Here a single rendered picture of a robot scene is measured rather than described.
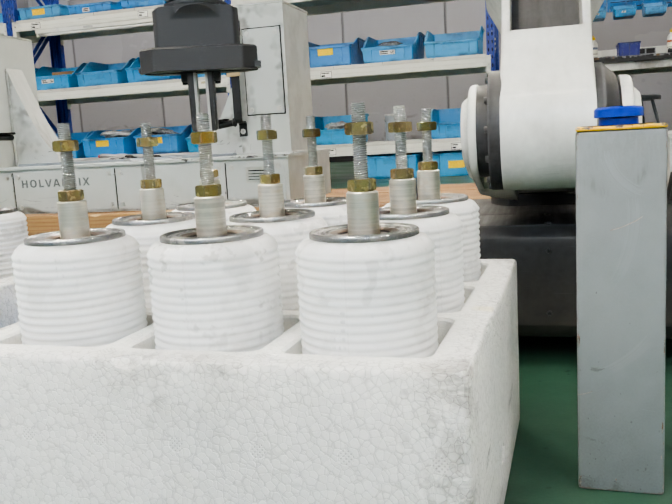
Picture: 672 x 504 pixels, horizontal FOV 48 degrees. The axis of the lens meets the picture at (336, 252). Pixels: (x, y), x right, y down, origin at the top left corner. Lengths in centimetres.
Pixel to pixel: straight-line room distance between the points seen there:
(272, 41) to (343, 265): 234
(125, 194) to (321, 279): 251
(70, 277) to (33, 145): 281
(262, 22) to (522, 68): 197
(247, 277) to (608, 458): 36
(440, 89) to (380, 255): 852
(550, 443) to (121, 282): 46
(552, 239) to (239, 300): 56
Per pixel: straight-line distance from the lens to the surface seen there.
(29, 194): 321
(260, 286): 53
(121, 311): 60
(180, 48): 80
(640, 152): 66
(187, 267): 52
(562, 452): 80
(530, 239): 100
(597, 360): 69
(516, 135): 88
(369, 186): 51
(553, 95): 89
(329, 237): 49
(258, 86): 280
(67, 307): 59
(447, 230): 60
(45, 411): 58
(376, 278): 48
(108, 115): 1043
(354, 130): 51
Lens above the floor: 32
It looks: 9 degrees down
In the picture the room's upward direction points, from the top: 3 degrees counter-clockwise
